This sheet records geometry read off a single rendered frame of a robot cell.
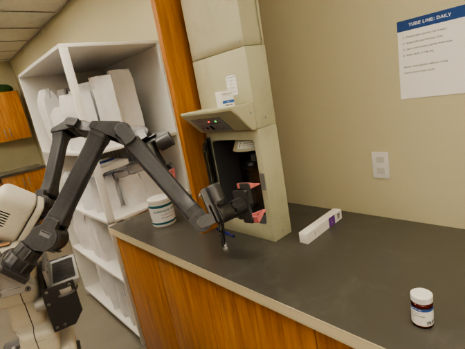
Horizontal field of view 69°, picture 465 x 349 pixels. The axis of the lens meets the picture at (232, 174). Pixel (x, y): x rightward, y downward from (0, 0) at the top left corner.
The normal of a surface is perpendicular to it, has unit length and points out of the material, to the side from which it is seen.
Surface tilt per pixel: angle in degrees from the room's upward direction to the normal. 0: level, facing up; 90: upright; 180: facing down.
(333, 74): 90
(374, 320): 0
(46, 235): 67
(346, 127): 90
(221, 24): 90
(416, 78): 90
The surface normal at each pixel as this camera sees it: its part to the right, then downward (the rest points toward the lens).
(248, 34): 0.73, 0.04
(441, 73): -0.72, 0.29
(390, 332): -0.18, -0.96
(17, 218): 0.49, 0.12
